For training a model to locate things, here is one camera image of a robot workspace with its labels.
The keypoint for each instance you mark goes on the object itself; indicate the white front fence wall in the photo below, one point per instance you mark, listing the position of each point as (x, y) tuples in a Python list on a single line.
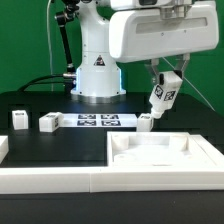
[(104, 179)]

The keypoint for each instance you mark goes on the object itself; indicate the white right fence wall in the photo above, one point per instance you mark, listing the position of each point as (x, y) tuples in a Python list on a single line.
[(215, 155)]

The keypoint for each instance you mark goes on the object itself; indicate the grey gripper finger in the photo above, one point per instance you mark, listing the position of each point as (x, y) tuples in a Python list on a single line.
[(152, 67), (182, 63)]

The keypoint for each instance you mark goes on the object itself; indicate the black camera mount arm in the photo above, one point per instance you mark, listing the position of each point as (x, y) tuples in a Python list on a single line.
[(62, 18)]

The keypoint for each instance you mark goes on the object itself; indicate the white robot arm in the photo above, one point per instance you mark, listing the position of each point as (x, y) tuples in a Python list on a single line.
[(98, 79)]

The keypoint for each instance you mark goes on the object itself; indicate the white square table top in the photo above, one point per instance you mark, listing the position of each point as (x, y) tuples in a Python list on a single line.
[(156, 149)]

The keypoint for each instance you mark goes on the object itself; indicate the white fence wall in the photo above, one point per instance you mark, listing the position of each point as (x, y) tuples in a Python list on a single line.
[(104, 179), (215, 155), (4, 148)]

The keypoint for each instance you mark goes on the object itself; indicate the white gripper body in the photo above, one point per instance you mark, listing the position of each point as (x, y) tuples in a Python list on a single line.
[(148, 29)]

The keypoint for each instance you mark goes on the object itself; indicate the white left fence wall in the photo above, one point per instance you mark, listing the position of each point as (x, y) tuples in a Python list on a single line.
[(4, 148)]

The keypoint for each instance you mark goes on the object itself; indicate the white sheet with markers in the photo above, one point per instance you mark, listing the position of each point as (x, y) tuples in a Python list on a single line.
[(99, 120)]

